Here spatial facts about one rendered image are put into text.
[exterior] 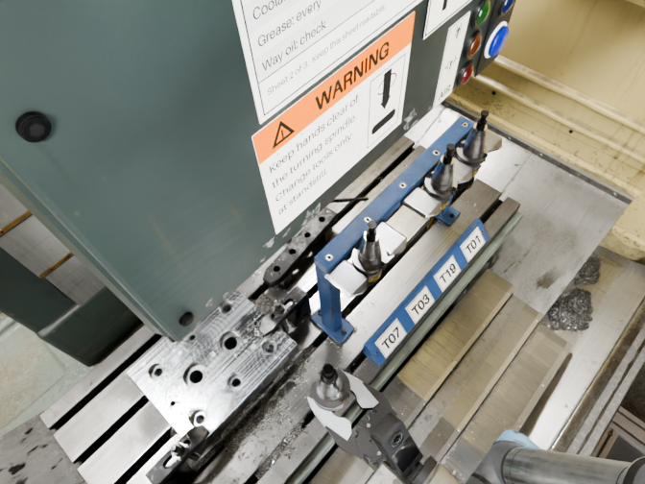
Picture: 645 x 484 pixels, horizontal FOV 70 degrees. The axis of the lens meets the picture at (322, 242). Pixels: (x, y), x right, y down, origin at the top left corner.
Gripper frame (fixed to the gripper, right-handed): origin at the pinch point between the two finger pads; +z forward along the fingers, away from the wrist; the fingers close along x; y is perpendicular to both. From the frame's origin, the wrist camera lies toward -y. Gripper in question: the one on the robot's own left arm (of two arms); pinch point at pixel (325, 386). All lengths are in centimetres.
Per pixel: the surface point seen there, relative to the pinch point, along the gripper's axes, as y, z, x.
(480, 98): 25, 28, 101
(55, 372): 61, 76, -43
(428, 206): -3.3, 7.7, 38.0
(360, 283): -3.3, 6.9, 16.8
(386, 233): -3.3, 10.0, 27.9
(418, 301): 23.6, 1.6, 32.9
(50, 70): -67, 2, -9
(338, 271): -3.3, 11.5, 16.0
